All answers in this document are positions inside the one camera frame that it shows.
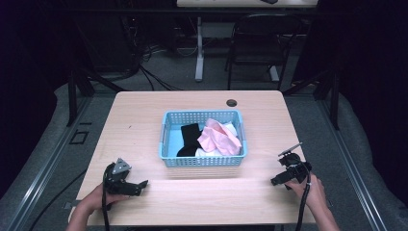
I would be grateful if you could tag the white desk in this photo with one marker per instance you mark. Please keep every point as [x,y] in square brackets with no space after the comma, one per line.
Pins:
[199,48]

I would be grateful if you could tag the blue plastic basket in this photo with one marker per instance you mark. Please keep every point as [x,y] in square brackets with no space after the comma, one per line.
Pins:
[171,141]

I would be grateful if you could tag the black metal stand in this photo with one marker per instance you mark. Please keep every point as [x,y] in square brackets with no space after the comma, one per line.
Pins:
[73,96]
[333,96]

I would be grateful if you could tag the person's left hand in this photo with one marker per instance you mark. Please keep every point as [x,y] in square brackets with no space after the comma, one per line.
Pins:
[96,200]

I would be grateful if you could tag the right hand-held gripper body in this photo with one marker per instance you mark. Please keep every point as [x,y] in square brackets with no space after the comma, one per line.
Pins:
[294,166]

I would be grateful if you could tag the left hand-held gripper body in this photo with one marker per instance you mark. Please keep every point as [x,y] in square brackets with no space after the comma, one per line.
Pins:
[117,179]

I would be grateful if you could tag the pink cloth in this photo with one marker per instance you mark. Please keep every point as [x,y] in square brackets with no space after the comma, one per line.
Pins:
[219,139]

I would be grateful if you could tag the black folding chair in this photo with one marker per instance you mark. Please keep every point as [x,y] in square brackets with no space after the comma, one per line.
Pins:
[256,41]

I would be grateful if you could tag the black sock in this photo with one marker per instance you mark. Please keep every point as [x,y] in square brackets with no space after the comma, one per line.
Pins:
[190,134]

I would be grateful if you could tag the person's right hand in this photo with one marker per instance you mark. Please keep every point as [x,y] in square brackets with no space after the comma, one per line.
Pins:
[312,192]

